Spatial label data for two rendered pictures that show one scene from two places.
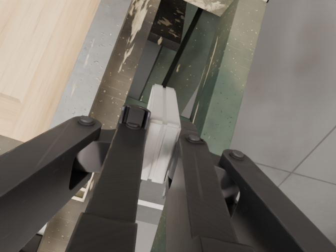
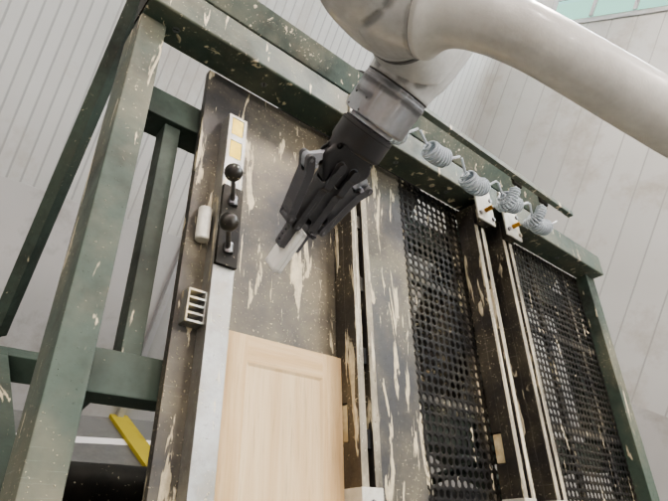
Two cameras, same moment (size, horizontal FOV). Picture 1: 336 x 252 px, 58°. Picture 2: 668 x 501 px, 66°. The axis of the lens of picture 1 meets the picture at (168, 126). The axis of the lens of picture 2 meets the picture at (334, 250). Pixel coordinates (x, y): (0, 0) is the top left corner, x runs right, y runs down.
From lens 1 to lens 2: 0.66 m
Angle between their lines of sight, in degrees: 66
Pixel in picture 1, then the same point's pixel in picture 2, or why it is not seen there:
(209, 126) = (85, 359)
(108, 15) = (206, 460)
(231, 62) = (59, 447)
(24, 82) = (249, 380)
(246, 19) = not seen: outside the picture
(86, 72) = (213, 394)
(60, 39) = (235, 426)
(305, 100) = not seen: outside the picture
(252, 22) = not seen: outside the picture
